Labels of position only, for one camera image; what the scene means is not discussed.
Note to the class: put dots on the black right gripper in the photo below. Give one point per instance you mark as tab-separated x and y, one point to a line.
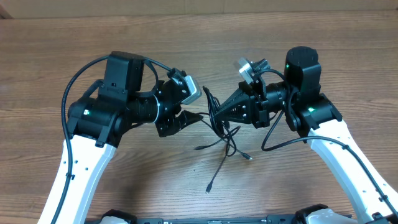
248	109

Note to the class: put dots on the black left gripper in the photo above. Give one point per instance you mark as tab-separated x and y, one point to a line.
168	127

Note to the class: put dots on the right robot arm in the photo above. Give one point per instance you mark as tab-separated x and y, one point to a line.
309	113

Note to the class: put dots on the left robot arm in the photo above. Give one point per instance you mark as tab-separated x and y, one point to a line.
94	125

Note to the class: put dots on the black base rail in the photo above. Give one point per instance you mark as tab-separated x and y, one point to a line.
214	220

